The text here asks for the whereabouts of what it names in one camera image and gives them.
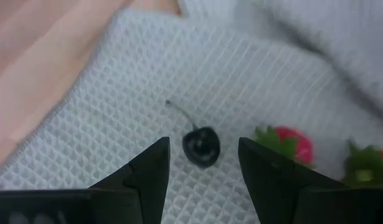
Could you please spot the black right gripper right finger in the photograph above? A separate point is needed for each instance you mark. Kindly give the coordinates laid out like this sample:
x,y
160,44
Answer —
x,y
272,186

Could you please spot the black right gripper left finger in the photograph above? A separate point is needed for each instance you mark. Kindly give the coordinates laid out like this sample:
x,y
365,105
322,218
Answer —
x,y
141,193

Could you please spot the red toy strawberry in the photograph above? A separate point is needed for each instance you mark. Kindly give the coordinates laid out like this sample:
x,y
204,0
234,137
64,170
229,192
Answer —
x,y
362,168
298,146

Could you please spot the dark toy cherry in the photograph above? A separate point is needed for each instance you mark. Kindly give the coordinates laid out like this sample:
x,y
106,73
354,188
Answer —
x,y
201,147

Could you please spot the grey waffle dish cloth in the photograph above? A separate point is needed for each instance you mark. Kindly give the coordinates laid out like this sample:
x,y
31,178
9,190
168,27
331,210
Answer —
x,y
147,77

